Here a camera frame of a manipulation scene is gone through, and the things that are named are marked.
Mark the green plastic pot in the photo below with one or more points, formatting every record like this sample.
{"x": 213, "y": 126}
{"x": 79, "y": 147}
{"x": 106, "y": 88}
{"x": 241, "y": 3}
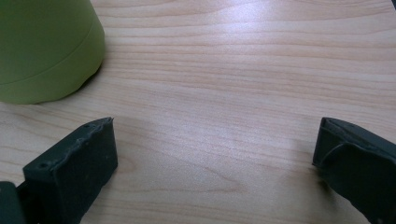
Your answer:
{"x": 43, "y": 46}

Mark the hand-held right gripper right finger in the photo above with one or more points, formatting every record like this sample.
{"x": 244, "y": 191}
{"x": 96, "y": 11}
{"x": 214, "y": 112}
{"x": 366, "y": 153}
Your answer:
{"x": 358, "y": 165}

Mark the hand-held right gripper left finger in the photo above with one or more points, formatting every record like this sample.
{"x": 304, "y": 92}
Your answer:
{"x": 74, "y": 168}

